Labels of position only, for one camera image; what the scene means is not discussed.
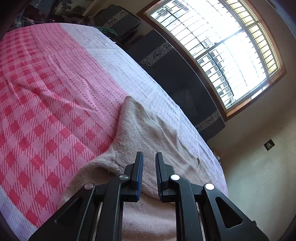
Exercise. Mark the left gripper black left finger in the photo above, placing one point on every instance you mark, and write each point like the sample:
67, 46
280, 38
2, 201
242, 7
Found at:
95, 212

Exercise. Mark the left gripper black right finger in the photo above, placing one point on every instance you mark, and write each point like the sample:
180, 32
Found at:
203, 212

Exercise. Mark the beige knit sweater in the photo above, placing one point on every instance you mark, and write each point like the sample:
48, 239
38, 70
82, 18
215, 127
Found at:
140, 130

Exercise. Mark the round wooden side table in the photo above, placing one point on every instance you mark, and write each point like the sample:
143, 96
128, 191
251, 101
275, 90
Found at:
217, 155

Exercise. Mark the pink checkered bed sheet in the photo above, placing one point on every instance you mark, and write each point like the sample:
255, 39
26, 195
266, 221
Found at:
62, 87

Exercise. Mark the dark sofa with patterned strips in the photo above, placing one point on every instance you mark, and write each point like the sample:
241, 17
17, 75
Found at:
169, 69

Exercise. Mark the dark armchair with patterned strip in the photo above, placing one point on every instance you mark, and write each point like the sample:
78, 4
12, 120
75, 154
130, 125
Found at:
117, 23

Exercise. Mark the black wall plaque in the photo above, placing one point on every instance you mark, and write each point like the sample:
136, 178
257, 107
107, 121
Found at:
269, 144

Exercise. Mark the barred window with wooden frame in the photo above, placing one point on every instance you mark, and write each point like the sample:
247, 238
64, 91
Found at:
226, 42

